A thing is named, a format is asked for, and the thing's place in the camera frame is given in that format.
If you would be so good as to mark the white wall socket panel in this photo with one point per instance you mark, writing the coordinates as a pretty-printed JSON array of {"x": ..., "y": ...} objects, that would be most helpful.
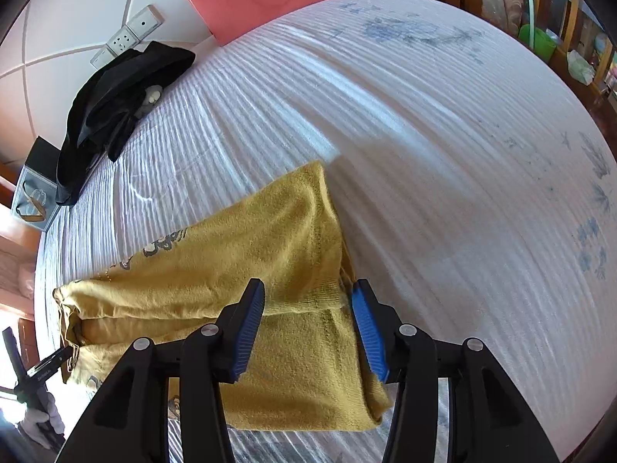
[{"x": 129, "y": 36}]

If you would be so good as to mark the mustard yellow sweatshirt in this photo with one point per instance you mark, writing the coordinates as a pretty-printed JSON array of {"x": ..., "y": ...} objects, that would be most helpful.
[{"x": 307, "y": 370}]

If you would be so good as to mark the green plastic basin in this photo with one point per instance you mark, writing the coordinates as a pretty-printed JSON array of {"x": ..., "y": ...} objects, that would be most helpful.
[{"x": 542, "y": 44}]

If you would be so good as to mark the black gift bag gold handle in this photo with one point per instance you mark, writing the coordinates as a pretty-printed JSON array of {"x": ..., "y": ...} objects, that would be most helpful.
[{"x": 34, "y": 198}]

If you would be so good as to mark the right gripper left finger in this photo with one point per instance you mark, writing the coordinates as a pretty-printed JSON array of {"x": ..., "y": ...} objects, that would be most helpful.
[{"x": 126, "y": 421}]

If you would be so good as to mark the black garment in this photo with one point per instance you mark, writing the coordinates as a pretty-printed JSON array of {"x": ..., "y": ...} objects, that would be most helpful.
[{"x": 104, "y": 113}]

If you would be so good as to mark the white gloved hand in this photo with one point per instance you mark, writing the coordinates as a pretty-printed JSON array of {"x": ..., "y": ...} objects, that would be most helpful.
[{"x": 34, "y": 419}]

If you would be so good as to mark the white striped bed sheet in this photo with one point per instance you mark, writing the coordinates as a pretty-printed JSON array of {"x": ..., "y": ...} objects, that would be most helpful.
[{"x": 475, "y": 191}]

